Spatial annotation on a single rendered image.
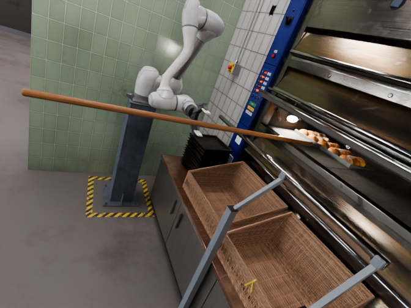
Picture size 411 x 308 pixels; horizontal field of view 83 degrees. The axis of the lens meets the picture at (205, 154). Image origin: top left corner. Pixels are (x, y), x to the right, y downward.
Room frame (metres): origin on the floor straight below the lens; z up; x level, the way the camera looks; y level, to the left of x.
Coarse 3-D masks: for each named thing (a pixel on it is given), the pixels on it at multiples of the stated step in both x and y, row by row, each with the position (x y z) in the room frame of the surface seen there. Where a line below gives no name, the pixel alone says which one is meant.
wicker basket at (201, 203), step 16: (192, 176) 1.45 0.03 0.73; (208, 176) 1.61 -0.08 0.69; (224, 176) 1.70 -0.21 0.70; (240, 176) 1.69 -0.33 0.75; (256, 176) 1.60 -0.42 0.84; (192, 192) 1.47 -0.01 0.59; (208, 192) 1.55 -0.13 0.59; (224, 192) 1.64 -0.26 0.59; (240, 192) 1.60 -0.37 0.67; (272, 192) 1.44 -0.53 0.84; (208, 208) 1.20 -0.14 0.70; (224, 208) 1.43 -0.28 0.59; (256, 208) 1.44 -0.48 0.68; (272, 208) 1.37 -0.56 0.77; (208, 224) 1.15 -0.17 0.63; (240, 224) 1.14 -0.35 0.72
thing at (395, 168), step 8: (264, 96) 1.69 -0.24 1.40; (280, 104) 1.54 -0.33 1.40; (296, 112) 1.42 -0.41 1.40; (304, 120) 1.36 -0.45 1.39; (312, 120) 1.32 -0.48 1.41; (320, 128) 1.26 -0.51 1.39; (336, 136) 1.17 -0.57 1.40; (352, 144) 1.10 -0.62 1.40; (360, 152) 1.06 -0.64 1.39; (368, 152) 1.04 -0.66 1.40; (376, 160) 1.00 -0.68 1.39; (384, 160) 0.98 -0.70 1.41; (392, 168) 0.94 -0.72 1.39; (400, 168) 0.93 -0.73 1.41; (408, 176) 0.89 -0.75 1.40
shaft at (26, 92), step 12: (36, 96) 0.82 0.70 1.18; (48, 96) 0.84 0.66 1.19; (60, 96) 0.87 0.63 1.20; (96, 108) 0.94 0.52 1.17; (108, 108) 0.96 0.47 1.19; (120, 108) 0.99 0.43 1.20; (168, 120) 1.11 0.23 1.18; (180, 120) 1.14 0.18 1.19; (192, 120) 1.18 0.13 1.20; (240, 132) 1.35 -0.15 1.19; (252, 132) 1.40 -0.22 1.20; (312, 144) 1.70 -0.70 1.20
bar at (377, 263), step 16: (272, 160) 1.14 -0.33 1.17; (288, 176) 1.02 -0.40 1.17; (256, 192) 0.99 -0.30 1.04; (304, 192) 0.93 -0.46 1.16; (240, 208) 0.94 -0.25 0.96; (320, 208) 0.84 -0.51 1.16; (224, 224) 0.90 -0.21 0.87; (336, 224) 0.78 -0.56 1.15; (352, 240) 0.72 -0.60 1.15; (208, 256) 0.91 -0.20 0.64; (384, 256) 0.66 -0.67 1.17; (368, 272) 0.62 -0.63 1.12; (192, 288) 0.90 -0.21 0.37; (336, 288) 0.59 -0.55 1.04; (320, 304) 0.55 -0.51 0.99
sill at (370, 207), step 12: (264, 132) 1.77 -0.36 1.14; (276, 132) 1.74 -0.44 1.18; (288, 144) 1.55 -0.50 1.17; (300, 156) 1.44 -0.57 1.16; (312, 168) 1.35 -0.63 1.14; (324, 168) 1.32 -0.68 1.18; (336, 180) 1.21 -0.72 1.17; (348, 192) 1.14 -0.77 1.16; (360, 192) 1.14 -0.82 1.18; (360, 204) 1.08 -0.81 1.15; (372, 204) 1.05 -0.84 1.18; (384, 216) 0.99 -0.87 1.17; (396, 228) 0.94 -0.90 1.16; (408, 228) 0.93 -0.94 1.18; (408, 240) 0.89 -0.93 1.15
